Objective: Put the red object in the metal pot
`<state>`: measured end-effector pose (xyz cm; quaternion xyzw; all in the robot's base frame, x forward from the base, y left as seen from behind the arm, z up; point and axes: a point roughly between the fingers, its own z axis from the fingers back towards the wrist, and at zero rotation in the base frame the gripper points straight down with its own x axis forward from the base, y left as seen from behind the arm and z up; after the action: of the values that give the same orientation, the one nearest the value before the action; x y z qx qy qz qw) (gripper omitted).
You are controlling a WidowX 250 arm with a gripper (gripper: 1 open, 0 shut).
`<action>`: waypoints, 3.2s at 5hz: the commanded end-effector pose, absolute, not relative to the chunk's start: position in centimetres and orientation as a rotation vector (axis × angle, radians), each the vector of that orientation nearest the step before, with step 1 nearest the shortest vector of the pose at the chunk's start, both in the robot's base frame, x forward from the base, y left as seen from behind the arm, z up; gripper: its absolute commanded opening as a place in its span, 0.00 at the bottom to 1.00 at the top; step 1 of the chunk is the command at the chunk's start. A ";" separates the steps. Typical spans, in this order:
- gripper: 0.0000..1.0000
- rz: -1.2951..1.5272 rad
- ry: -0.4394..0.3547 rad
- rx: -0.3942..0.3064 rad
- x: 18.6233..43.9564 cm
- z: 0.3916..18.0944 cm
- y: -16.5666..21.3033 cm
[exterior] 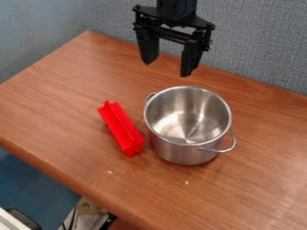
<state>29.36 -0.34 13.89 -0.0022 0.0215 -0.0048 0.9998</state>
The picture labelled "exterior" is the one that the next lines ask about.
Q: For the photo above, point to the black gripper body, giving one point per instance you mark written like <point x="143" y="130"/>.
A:
<point x="175" y="23"/>

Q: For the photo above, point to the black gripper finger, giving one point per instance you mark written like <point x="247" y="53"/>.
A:
<point x="192" y="52"/>
<point x="148" y="44"/>

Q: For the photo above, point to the metal pot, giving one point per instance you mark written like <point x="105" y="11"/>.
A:
<point x="188" y="120"/>

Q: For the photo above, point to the red plastic block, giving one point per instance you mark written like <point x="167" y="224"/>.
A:
<point x="123" y="128"/>

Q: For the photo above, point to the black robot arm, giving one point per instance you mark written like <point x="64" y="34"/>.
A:
<point x="172" y="21"/>

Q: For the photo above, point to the table leg frame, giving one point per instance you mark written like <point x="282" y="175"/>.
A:
<point x="87" y="216"/>

